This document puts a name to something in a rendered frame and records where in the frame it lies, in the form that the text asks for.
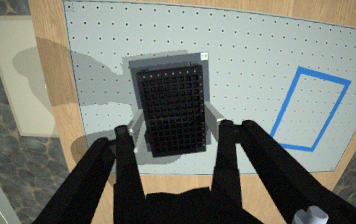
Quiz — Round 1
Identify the blue tape outline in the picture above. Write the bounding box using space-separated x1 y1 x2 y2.
270 66 351 152

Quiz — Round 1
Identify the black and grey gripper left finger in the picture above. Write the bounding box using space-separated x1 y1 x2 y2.
32 109 150 224

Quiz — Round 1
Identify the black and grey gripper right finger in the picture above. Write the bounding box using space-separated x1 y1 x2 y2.
204 101 356 224

